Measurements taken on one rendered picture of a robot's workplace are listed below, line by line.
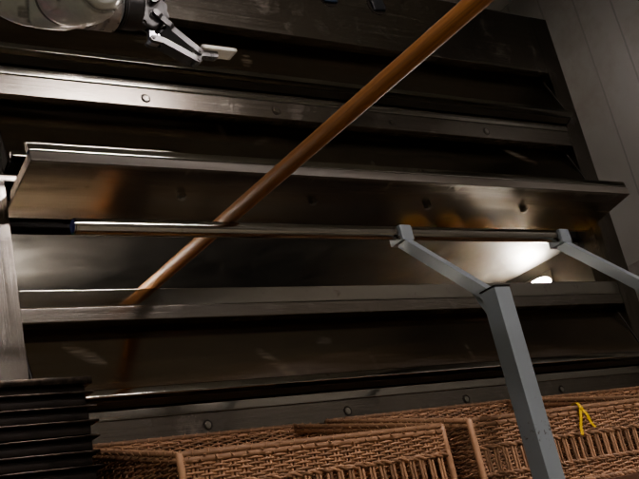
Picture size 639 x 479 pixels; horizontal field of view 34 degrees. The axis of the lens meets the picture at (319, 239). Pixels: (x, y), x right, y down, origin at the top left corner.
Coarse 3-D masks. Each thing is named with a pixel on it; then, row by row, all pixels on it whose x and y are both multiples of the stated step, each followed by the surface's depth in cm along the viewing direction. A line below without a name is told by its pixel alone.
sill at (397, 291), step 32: (160, 288) 226; (192, 288) 230; (224, 288) 235; (256, 288) 239; (288, 288) 244; (320, 288) 249; (352, 288) 254; (384, 288) 260; (416, 288) 266; (448, 288) 272; (512, 288) 285; (544, 288) 292; (576, 288) 299; (608, 288) 307
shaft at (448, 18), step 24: (480, 0) 141; (456, 24) 145; (408, 48) 153; (432, 48) 150; (384, 72) 158; (408, 72) 156; (360, 96) 162; (336, 120) 168; (312, 144) 174; (288, 168) 181; (264, 192) 188; (240, 216) 196; (192, 240) 209; (168, 264) 217; (144, 288) 227
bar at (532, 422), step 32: (96, 224) 180; (128, 224) 183; (160, 224) 187; (192, 224) 191; (224, 224) 195; (256, 224) 199; (288, 224) 203; (320, 224) 208; (416, 256) 214; (576, 256) 241; (480, 288) 198; (512, 320) 193; (512, 352) 190; (512, 384) 190; (544, 416) 187; (544, 448) 184
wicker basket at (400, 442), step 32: (96, 448) 201; (128, 448) 205; (192, 448) 212; (224, 448) 164; (256, 448) 167; (288, 448) 170; (320, 448) 174; (352, 448) 178; (384, 448) 182; (416, 448) 185; (448, 448) 189
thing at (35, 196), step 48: (48, 192) 215; (96, 192) 220; (144, 192) 226; (192, 192) 232; (240, 192) 238; (288, 192) 245; (336, 192) 252; (384, 192) 259; (432, 192) 267; (480, 192) 275; (528, 192) 284; (576, 192) 293; (624, 192) 304
